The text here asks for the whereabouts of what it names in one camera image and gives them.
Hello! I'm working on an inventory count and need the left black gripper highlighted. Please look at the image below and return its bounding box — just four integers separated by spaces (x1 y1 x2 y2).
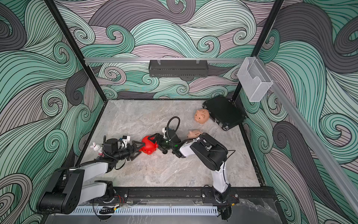
113 141 145 161

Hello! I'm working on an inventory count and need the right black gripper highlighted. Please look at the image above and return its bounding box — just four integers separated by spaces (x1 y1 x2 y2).
149 134 176 152

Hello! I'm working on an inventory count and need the red piggy bank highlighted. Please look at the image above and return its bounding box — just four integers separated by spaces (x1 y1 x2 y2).
139 136 158 155

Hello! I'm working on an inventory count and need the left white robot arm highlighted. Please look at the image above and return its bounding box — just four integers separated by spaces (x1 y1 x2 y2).
35 138 145 214

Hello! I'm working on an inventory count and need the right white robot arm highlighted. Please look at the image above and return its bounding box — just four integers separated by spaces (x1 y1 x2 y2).
144 128 231 201

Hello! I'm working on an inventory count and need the near pink piggy bank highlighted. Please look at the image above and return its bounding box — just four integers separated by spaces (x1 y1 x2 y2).
187 130 202 139

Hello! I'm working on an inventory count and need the pink piggy bank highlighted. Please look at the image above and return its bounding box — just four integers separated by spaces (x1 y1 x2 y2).
187 130 202 139
194 109 210 124

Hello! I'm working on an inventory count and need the far pink piggy bank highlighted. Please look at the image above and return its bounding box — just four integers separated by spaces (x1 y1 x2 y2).
194 109 210 124

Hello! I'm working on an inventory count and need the pink white bunny toy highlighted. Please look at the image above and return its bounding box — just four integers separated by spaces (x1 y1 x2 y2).
90 142 103 156

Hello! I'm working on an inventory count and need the black case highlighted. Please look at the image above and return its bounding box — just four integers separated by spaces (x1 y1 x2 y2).
202 95 245 131

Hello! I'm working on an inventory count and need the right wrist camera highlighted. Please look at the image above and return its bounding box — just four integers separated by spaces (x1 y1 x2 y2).
162 127 171 141

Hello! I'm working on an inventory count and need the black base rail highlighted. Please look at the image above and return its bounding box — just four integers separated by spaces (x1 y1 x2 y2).
114 186 276 204

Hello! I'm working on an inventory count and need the white slotted cable duct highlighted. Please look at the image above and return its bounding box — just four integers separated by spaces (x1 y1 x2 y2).
70 206 219 216

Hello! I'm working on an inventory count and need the black wall tray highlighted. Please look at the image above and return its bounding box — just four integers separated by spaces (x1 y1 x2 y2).
148 60 209 81

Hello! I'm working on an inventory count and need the aluminium back rail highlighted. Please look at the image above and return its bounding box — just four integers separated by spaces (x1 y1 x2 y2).
84 57 244 64

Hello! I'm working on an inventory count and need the aluminium rail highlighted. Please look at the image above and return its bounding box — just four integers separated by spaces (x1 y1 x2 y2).
255 57 358 215
84 57 244 64

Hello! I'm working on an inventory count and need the clear acrylic wall holder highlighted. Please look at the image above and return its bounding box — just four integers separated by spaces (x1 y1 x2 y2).
237 57 273 102

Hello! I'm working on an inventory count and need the aluminium right rail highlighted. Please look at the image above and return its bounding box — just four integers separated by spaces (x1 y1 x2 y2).
255 57 358 215

